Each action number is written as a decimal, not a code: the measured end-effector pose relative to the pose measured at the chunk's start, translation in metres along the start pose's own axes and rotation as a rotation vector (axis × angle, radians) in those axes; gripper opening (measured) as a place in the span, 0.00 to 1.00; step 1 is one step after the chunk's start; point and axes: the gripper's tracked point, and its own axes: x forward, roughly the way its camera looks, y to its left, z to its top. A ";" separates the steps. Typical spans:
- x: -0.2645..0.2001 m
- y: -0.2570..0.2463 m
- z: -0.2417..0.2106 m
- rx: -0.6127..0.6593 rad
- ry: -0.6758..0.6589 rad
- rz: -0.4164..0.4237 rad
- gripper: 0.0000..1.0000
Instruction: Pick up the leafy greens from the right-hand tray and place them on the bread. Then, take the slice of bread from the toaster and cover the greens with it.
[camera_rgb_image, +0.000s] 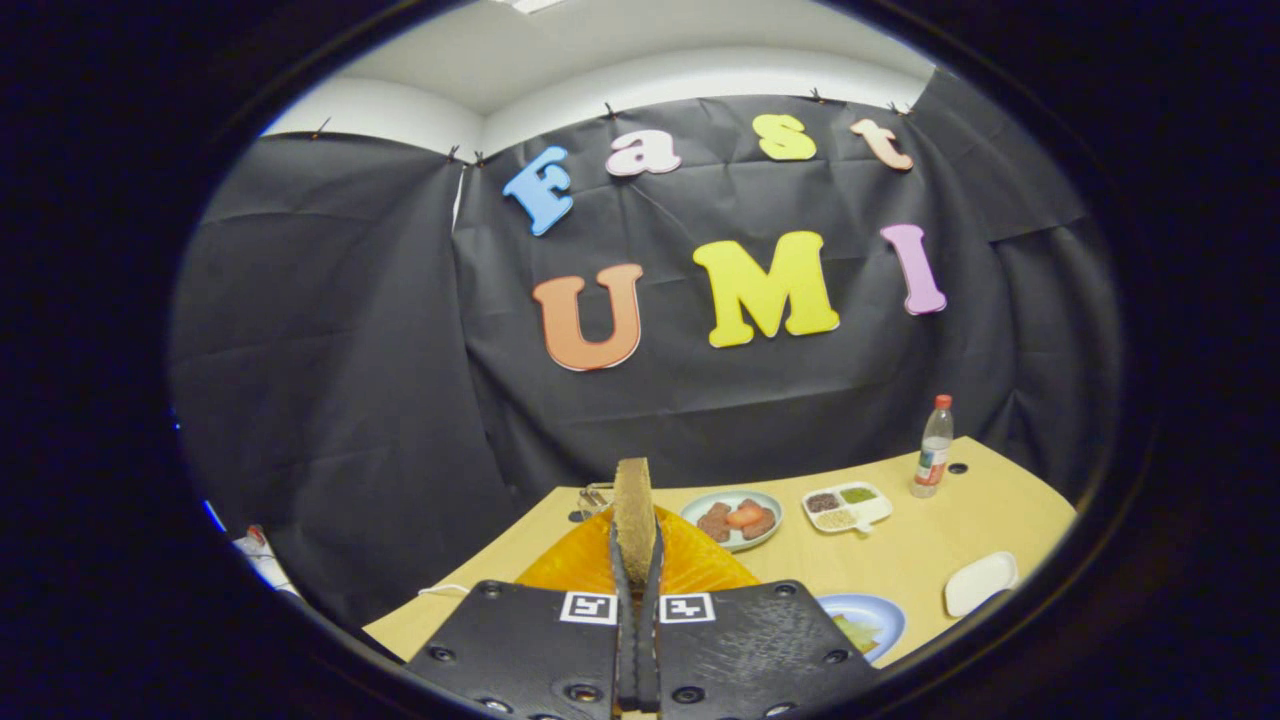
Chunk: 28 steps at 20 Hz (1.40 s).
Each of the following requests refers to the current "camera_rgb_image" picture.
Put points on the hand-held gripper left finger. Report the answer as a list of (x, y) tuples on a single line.
[(540, 650)]

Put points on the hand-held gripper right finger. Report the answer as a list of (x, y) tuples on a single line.
[(750, 650)]

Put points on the brown toast slice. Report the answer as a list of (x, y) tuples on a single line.
[(635, 510)]

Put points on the brown meat piece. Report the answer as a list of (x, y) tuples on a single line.
[(760, 525), (713, 525)]

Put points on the red tomato slice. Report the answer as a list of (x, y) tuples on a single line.
[(745, 516)]

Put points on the blue plate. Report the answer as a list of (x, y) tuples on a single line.
[(885, 615)]

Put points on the pale green plate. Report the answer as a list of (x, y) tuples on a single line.
[(700, 497)]

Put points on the white divided spice dish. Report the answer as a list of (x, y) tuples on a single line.
[(875, 512)]

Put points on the white square plate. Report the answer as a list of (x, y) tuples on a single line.
[(980, 583)]

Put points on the clear red-capped plastic bottle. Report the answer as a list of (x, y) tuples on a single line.
[(933, 455)]

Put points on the white and red object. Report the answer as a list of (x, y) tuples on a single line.
[(262, 560)]

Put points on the ceiling light panel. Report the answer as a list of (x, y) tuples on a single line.
[(530, 5)]

